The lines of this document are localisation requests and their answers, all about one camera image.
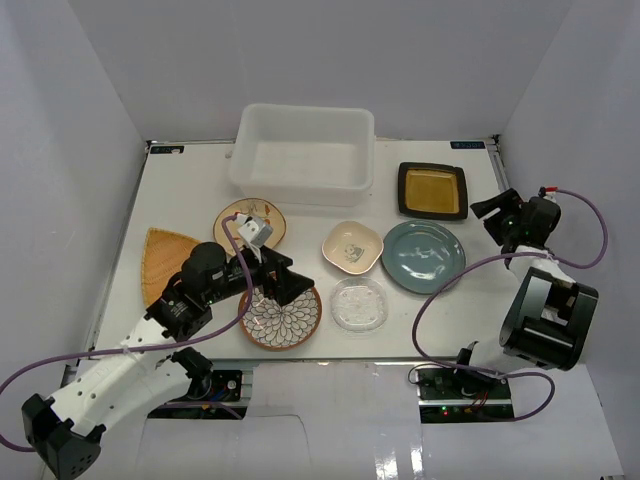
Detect floral patterned brown-rim plate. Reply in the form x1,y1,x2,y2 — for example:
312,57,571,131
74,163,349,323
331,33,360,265
238,287,322,351

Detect beige bird painted plate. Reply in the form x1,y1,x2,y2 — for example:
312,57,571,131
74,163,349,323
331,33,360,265
213,198,287,256

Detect clear glass plate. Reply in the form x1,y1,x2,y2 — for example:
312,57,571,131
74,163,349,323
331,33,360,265
329,277,389,334

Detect cream panda square dish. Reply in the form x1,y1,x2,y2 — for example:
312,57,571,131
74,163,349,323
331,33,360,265
321,221,384,275

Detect black square plate yellow centre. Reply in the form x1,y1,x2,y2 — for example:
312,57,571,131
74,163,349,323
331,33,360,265
397,162,469,221

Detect teal round plate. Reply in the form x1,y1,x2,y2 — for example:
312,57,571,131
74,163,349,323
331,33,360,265
381,220,467,295

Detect woven bamboo fan tray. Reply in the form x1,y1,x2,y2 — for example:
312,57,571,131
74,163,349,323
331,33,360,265
141,228,199,307

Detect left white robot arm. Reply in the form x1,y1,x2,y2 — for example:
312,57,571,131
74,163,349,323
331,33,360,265
21,242,314,479

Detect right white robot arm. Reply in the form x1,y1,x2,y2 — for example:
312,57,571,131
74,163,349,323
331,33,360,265
451,187,599,399

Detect white plastic bin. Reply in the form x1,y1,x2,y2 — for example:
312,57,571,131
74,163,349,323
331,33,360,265
229,103,375,207

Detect right blue table label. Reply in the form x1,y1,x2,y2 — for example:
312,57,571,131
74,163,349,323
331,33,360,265
450,141,486,150

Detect blue table label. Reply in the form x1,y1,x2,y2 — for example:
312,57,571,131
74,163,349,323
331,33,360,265
450,141,486,150
149,145,184,155

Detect left blue table label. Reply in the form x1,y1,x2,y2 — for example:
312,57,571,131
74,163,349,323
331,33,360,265
149,145,184,155

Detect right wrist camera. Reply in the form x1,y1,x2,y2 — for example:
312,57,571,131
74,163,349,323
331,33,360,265
538,186,558,202

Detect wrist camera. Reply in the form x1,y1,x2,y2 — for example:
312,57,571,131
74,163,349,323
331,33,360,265
538,186,558,202
234,213,273,249

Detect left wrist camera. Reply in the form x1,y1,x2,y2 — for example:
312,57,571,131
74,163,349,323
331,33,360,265
234,213,273,249

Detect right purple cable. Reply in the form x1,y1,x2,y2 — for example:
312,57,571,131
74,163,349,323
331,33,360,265
412,187,610,424

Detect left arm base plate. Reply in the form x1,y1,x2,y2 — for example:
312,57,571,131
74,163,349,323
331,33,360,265
147,370,248,420

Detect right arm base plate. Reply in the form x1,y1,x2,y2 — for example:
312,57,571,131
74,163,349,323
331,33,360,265
409,368,515,424

